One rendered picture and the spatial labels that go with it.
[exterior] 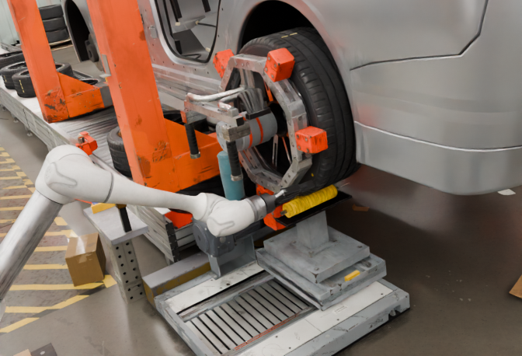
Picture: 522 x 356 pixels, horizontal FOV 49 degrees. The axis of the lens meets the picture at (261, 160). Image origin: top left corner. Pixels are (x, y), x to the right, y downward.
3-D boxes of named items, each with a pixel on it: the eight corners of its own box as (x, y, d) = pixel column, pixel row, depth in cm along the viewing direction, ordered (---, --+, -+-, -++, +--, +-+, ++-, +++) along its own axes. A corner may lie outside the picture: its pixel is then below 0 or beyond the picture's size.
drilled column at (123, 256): (147, 294, 279) (126, 220, 264) (127, 304, 274) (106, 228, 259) (139, 287, 287) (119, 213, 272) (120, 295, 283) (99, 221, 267)
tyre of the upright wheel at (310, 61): (398, 108, 199) (295, -9, 226) (346, 128, 188) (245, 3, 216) (339, 206, 251) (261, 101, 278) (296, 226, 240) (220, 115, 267)
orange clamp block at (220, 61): (241, 64, 233) (231, 47, 236) (224, 69, 229) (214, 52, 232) (237, 75, 239) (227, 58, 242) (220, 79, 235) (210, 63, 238)
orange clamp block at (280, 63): (290, 78, 205) (296, 58, 198) (273, 83, 202) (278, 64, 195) (280, 65, 208) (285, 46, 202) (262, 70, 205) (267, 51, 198)
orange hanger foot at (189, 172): (273, 155, 284) (263, 88, 271) (180, 190, 260) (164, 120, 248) (256, 148, 298) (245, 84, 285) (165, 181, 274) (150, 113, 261)
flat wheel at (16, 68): (5, 92, 682) (-2, 73, 673) (5, 83, 740) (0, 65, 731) (60, 80, 702) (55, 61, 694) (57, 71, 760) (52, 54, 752)
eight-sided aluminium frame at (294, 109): (318, 202, 215) (300, 61, 195) (304, 208, 212) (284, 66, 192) (245, 167, 259) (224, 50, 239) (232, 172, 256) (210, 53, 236)
